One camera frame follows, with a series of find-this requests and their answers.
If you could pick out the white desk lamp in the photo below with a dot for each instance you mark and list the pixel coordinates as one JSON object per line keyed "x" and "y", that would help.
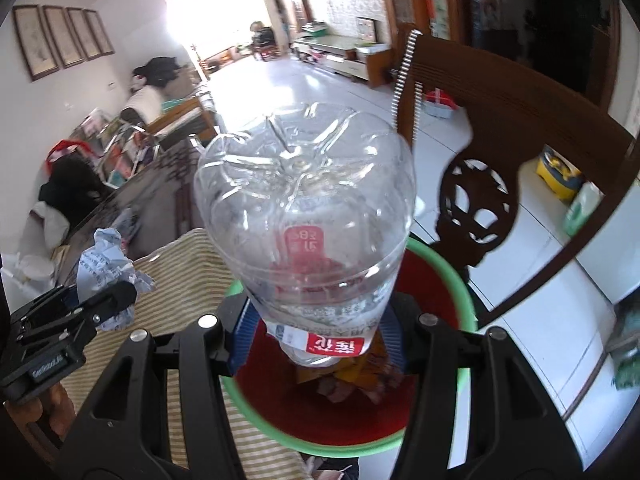
{"x": 30, "y": 270}

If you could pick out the wooden sofa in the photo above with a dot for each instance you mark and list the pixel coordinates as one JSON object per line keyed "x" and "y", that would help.
{"x": 185, "y": 115}

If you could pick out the wooden television cabinet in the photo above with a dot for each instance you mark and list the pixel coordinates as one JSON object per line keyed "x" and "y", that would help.
{"x": 340, "y": 57}

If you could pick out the green bag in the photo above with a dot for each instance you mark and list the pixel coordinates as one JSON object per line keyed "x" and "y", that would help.
{"x": 627, "y": 360}

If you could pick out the printed door curtain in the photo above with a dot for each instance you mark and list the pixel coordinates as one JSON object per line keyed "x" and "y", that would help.
{"x": 495, "y": 5}

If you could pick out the grey printed blanket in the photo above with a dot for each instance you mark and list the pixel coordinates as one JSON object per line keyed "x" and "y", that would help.
{"x": 165, "y": 185}

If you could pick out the white cloth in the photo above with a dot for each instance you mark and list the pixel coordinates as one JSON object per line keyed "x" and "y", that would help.
{"x": 145, "y": 100}

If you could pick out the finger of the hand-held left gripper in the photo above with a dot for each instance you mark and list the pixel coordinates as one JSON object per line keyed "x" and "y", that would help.
{"x": 112, "y": 297}
{"x": 45, "y": 307}

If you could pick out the clear plastic bottle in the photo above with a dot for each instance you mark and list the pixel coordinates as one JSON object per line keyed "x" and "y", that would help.
{"x": 305, "y": 210}

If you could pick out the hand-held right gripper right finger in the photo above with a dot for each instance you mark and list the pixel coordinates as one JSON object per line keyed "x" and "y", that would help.
{"x": 395, "y": 350}

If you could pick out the red bag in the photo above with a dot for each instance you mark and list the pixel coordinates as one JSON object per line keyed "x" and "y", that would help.
{"x": 57, "y": 150}

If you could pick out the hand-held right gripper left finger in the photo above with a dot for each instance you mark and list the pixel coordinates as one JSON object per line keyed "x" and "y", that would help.
{"x": 242, "y": 345}

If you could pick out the red basin with green rim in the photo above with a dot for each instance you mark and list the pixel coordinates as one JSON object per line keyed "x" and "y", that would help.
{"x": 320, "y": 420}

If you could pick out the small framed picture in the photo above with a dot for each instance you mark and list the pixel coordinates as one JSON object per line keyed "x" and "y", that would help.
{"x": 365, "y": 29}

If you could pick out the green plastic bottle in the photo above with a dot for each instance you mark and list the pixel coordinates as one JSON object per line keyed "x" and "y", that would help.
{"x": 582, "y": 210}

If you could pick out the yellow striped mat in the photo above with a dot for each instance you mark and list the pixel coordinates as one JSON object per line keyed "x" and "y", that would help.
{"x": 185, "y": 270}

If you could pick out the white plastic bag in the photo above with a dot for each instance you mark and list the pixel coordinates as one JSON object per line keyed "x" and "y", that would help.
{"x": 52, "y": 225}

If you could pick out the wall calendar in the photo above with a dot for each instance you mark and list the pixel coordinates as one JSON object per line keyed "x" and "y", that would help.
{"x": 439, "y": 15}

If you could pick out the printed paper ball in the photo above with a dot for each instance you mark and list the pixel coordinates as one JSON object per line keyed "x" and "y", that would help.
{"x": 105, "y": 265}

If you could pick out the black jacket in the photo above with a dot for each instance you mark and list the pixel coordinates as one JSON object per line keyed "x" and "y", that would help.
{"x": 75, "y": 185}

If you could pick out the yellow and blue container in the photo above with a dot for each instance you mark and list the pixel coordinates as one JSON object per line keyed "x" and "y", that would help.
{"x": 557, "y": 175}

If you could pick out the magazine rack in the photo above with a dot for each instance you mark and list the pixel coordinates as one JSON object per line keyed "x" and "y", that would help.
{"x": 125, "y": 155}

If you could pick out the black clothing pile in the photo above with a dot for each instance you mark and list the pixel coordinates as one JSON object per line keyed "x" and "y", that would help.
{"x": 160, "y": 70}

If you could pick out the carved wooden chair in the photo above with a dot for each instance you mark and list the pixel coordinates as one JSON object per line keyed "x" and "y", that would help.
{"x": 500, "y": 110}

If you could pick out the white box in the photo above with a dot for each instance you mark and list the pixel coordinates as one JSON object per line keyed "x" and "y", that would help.
{"x": 372, "y": 47}

